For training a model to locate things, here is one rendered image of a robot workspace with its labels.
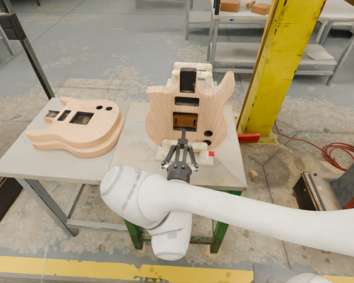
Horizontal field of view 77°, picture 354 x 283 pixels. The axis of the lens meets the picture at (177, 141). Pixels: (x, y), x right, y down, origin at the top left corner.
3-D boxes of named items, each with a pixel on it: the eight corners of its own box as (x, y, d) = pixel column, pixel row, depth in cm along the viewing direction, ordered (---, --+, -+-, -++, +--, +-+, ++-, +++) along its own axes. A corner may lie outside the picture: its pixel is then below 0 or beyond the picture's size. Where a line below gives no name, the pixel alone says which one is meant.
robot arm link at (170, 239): (200, 206, 66) (173, 184, 59) (198, 263, 55) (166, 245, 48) (171, 213, 71) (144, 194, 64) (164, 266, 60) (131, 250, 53)
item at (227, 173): (216, 177, 189) (231, 105, 135) (221, 248, 149) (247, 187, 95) (143, 173, 192) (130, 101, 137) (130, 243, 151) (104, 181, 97)
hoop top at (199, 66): (212, 68, 115) (212, 62, 113) (212, 71, 113) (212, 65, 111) (173, 66, 117) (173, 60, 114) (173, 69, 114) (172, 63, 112)
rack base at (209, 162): (213, 142, 113) (213, 141, 112) (213, 166, 102) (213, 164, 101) (159, 138, 115) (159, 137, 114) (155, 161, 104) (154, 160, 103)
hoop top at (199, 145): (207, 146, 99) (208, 141, 97) (207, 151, 97) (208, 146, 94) (163, 142, 101) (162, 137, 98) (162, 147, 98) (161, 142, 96)
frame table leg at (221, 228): (216, 246, 166) (241, 178, 101) (217, 254, 163) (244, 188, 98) (209, 246, 167) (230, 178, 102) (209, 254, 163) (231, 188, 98)
